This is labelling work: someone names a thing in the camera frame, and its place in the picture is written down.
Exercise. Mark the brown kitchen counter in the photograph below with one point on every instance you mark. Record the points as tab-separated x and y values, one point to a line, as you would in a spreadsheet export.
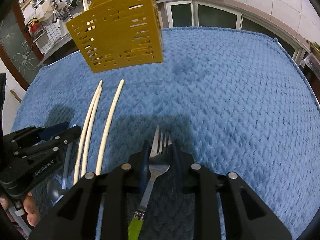
225	2

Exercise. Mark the person's left hand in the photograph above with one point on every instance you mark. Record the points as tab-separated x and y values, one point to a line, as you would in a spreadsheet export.
32	212

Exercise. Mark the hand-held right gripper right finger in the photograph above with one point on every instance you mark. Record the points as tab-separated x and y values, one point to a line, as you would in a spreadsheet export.
176	160

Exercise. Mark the steel sink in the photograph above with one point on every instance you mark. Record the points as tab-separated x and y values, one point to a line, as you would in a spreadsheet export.
57	41

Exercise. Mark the brown frosted glass door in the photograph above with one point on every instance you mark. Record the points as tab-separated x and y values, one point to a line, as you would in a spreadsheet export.
15	47

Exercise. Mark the white soap bottle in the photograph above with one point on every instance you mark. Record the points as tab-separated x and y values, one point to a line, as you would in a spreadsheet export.
62	26

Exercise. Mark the red yellow gloves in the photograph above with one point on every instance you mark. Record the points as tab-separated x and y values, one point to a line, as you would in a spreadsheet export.
32	25

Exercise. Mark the blue knitted blanket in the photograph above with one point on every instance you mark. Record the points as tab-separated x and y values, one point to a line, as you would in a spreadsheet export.
237	105

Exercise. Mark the white hanging cloth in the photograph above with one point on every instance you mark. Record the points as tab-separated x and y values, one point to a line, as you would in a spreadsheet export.
43	11

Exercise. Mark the wooden stick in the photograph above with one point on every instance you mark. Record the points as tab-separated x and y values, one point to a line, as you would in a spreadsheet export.
15	96

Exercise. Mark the clear plastic sheet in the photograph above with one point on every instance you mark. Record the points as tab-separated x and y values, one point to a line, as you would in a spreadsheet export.
311	61

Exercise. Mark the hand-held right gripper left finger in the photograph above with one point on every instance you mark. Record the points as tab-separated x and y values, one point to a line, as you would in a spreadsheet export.
144	166

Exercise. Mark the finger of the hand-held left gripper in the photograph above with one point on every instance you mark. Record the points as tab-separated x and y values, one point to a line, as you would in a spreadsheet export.
58	128
72	132

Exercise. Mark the steel faucet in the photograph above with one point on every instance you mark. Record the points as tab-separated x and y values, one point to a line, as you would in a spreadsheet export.
56	12

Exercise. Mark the yellow slotted utensil holder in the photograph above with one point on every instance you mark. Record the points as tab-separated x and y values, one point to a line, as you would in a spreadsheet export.
120	42

